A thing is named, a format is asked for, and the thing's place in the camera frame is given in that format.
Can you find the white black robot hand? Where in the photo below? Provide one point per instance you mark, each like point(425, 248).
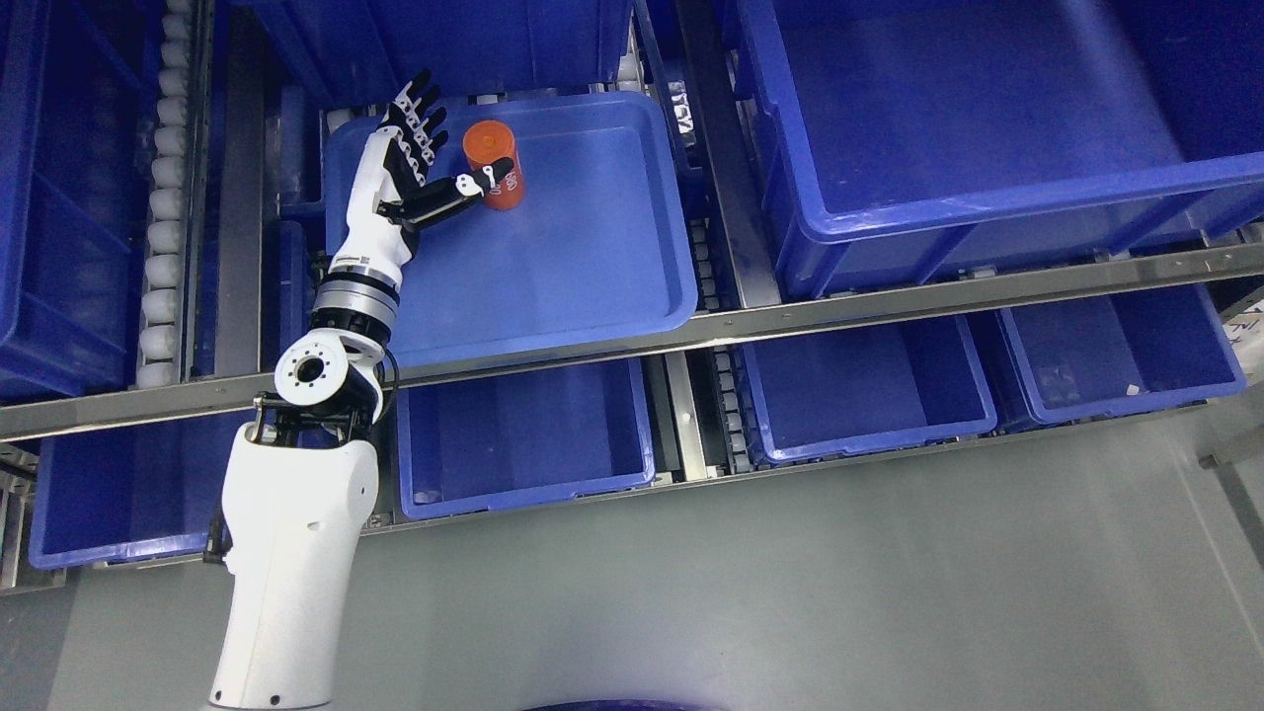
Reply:
point(393, 196)

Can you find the orange cylindrical capacitor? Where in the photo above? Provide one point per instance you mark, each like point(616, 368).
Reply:
point(490, 146)

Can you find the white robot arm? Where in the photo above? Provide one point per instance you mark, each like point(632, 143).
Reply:
point(301, 482)

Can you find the blue bin top centre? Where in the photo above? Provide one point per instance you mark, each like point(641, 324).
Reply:
point(351, 53)

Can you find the shallow blue tray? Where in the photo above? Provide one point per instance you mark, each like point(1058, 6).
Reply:
point(597, 251)

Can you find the blue bin lower middle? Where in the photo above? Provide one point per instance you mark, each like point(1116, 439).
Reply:
point(540, 437)

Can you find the white roller track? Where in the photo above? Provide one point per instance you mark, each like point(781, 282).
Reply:
point(163, 302)

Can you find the blue bin lower left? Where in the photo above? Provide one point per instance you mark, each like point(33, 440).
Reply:
point(130, 494)

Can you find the blue bin upper left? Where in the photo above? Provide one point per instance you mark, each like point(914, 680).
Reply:
point(77, 106)

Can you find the blue bin lower right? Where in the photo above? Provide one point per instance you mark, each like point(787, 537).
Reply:
point(858, 391)

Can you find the large blue bin upper right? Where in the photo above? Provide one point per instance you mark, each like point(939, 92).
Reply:
point(901, 142)

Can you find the blue bin far right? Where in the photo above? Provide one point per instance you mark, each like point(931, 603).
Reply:
point(1106, 356)

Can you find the steel shelf rail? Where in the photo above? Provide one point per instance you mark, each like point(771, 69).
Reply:
point(700, 332)

